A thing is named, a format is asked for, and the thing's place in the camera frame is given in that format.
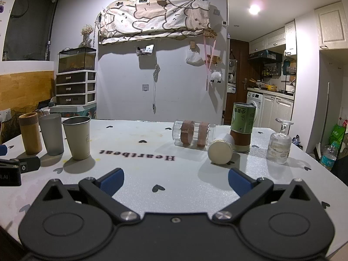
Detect grey frosted cup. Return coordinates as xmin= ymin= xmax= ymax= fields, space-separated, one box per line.
xmin=39 ymin=114 xmax=65 ymax=156

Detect white wall socket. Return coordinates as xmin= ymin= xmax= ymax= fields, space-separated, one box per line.
xmin=0 ymin=108 xmax=13 ymax=123

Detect white plastic drawer unit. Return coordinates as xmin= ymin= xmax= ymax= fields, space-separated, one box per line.
xmin=55 ymin=70 xmax=98 ymax=106

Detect green shopping bag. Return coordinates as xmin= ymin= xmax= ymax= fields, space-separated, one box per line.
xmin=329 ymin=123 xmax=348 ymax=148

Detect pink ribbon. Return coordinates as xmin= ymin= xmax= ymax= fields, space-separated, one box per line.
xmin=203 ymin=35 xmax=218 ymax=91

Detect white wall cabinet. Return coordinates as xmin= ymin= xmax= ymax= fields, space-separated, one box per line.
xmin=314 ymin=1 xmax=348 ymax=51

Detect ribbed glass goblet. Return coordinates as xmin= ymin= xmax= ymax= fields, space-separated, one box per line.
xmin=266 ymin=118 xmax=294 ymax=165

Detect brown bamboo cup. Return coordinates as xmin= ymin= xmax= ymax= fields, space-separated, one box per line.
xmin=18 ymin=112 xmax=44 ymax=154

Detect beige metal cup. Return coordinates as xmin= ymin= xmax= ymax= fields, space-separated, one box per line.
xmin=62 ymin=116 xmax=92 ymax=161

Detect white paper cup brown sleeve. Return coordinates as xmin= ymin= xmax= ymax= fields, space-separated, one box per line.
xmin=208 ymin=133 xmax=235 ymax=165

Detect plastic water bottle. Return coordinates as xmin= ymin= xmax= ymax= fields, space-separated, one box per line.
xmin=320 ymin=144 xmax=338 ymax=171

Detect black range hood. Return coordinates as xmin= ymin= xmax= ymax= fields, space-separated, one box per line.
xmin=248 ymin=50 xmax=283 ymax=62

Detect glass fish tank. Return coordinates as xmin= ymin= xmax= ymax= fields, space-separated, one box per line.
xmin=57 ymin=47 xmax=97 ymax=74

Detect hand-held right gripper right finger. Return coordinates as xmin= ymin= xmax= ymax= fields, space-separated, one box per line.
xmin=212 ymin=168 xmax=324 ymax=225

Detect white plastic bag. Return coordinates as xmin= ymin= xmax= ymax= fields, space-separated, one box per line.
xmin=185 ymin=49 xmax=203 ymax=66

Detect green tin cup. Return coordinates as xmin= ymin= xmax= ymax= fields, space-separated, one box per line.
xmin=229 ymin=102 xmax=257 ymax=153

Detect dried flower bouquet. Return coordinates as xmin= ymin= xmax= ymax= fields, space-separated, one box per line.
xmin=80 ymin=24 xmax=94 ymax=48

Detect white heart-print tablecloth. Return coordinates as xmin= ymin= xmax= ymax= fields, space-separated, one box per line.
xmin=0 ymin=119 xmax=348 ymax=259

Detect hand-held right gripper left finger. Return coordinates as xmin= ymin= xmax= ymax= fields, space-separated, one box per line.
xmin=33 ymin=168 xmax=141 ymax=226

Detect clear glass cup brown bands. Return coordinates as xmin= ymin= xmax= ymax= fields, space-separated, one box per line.
xmin=172 ymin=119 xmax=216 ymax=147

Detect white washing machine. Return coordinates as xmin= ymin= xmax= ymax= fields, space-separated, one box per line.
xmin=246 ymin=91 xmax=264 ymax=127

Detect brown wooden door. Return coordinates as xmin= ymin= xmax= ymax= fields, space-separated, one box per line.
xmin=223 ymin=39 xmax=249 ymax=126

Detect printed cartoon blanket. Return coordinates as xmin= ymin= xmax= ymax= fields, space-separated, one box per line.
xmin=97 ymin=0 xmax=212 ymax=45

